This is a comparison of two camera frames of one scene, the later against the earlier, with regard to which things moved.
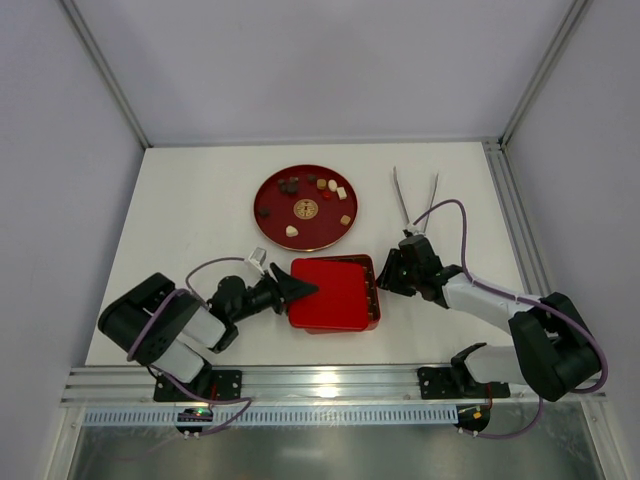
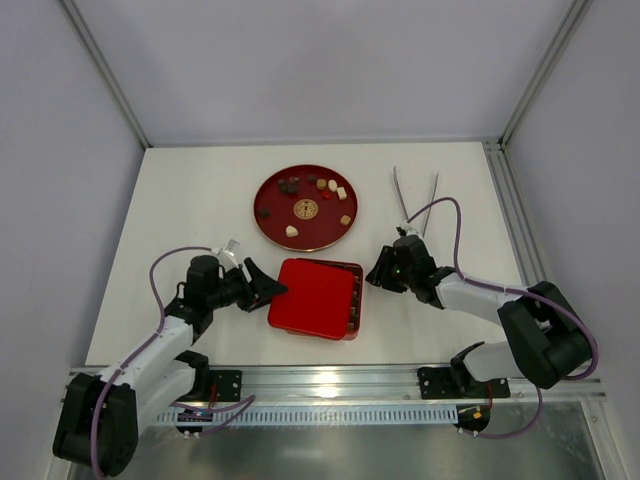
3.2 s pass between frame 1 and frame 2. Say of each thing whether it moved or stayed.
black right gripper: stayed
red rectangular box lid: moved
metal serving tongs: stayed
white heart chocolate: stayed
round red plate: stayed
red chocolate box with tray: moved
